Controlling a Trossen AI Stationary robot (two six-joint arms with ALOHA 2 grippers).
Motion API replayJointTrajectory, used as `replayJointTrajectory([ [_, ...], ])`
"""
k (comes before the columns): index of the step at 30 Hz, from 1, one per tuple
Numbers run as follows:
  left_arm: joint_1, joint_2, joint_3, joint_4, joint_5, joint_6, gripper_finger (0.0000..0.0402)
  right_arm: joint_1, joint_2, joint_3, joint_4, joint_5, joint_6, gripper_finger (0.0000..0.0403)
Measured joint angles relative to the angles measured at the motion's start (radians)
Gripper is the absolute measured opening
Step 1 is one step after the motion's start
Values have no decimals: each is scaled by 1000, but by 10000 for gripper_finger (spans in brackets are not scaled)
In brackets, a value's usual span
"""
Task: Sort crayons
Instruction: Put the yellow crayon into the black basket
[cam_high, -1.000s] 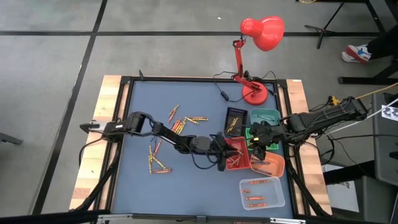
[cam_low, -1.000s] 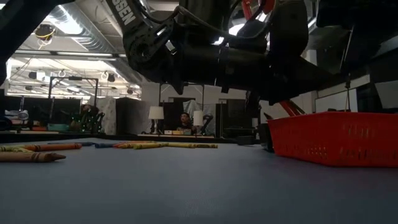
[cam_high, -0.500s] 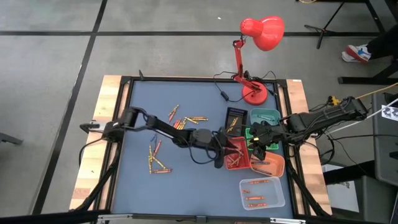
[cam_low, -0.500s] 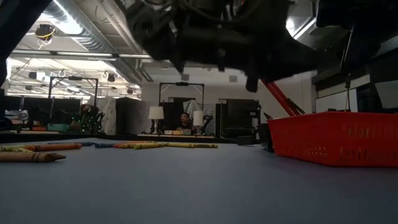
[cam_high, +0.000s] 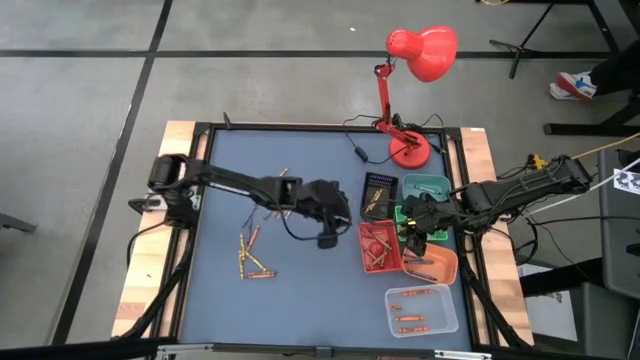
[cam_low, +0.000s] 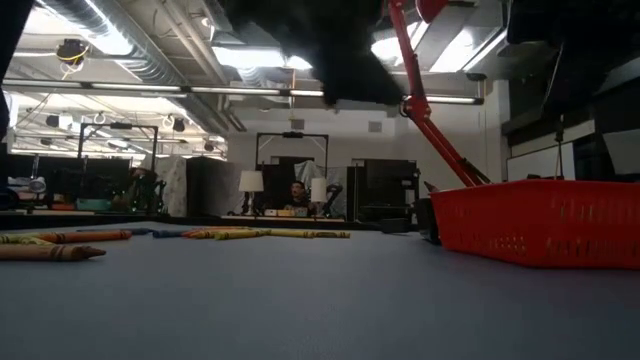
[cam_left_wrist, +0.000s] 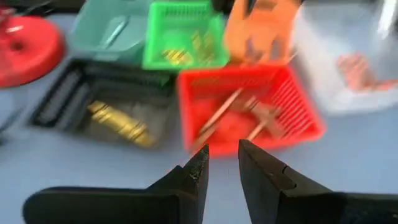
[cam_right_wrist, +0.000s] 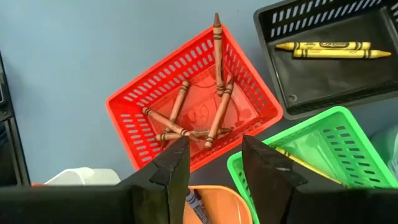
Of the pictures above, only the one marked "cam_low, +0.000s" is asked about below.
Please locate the brown crayon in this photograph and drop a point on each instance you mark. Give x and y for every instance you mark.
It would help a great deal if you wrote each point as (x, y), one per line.
(45, 252)
(431, 187)

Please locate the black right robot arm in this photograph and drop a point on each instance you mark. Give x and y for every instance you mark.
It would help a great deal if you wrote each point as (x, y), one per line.
(590, 45)

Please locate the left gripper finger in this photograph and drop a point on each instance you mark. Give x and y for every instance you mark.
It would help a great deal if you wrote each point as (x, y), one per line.
(362, 82)

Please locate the long ceiling light bar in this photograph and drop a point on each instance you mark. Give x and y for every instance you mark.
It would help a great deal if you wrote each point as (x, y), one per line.
(150, 87)

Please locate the yellow crayon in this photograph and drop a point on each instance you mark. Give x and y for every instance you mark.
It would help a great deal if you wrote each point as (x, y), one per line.
(290, 233)
(240, 234)
(202, 234)
(330, 234)

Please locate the teal box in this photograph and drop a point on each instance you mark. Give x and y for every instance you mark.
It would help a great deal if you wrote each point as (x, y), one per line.
(92, 204)

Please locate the silver ceiling duct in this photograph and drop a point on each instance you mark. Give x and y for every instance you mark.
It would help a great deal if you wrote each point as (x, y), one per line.
(150, 65)

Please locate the red desk lamp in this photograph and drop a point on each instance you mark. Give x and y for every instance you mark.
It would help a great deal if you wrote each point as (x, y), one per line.
(417, 107)

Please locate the red slotted basket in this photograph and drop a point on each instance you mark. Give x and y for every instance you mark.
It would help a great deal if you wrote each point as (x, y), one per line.
(540, 225)

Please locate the black gantry frame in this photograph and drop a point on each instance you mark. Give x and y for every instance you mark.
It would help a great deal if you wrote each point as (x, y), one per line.
(120, 126)
(292, 135)

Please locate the white shade table lamp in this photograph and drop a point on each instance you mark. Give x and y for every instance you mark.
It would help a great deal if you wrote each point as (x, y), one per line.
(318, 190)
(251, 182)

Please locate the white wall board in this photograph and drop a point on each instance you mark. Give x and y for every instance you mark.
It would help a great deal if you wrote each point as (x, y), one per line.
(540, 162)

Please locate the yellow-green crayon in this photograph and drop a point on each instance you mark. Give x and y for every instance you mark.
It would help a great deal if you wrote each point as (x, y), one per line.
(20, 240)

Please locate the person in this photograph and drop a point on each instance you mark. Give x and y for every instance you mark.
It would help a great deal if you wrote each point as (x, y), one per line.
(142, 190)
(299, 197)

